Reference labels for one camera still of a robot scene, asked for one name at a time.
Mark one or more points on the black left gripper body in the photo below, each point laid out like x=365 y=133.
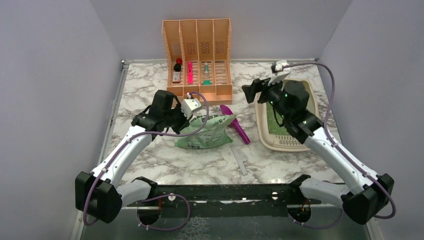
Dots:
x=176 y=119

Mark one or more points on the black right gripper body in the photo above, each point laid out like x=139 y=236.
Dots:
x=270 y=94

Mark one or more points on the beige litter box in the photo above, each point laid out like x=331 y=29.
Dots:
x=277 y=138

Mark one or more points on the purple litter scoop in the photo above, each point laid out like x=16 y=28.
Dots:
x=225 y=110

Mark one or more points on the green litter bag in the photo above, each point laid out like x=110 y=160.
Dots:
x=212 y=135

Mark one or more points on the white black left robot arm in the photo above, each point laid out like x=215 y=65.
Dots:
x=126 y=152

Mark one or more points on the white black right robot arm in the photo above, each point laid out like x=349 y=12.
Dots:
x=364 y=192

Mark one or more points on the red white small box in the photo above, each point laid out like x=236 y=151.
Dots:
x=176 y=77

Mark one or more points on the red and black stamp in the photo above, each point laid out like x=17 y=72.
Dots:
x=178 y=65

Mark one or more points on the green white glue stick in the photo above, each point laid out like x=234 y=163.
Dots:
x=206 y=68

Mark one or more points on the orange plastic file organizer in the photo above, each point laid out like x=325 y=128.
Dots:
x=200 y=41

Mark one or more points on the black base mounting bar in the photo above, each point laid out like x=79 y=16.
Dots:
x=214 y=201

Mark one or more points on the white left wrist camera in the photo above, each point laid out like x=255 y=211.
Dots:
x=190 y=105

